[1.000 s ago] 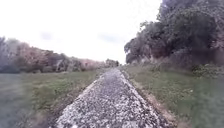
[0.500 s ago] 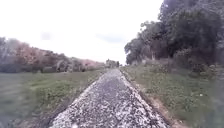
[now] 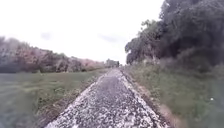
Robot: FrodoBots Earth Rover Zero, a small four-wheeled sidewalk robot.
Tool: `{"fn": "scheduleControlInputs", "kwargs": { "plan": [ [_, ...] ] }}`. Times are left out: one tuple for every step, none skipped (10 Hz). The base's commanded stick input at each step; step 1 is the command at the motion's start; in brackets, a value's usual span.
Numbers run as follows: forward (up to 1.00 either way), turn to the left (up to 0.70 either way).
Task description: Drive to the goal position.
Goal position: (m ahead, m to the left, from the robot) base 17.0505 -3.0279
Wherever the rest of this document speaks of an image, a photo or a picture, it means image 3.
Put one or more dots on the row of reddish trees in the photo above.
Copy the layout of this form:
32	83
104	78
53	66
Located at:
43	61

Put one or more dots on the grass verge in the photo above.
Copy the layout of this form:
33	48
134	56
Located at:
36	90
186	93

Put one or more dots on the wood of trees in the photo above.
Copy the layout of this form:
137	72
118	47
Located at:
186	33

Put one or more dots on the dark asphalt path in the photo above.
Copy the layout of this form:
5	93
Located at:
108	103

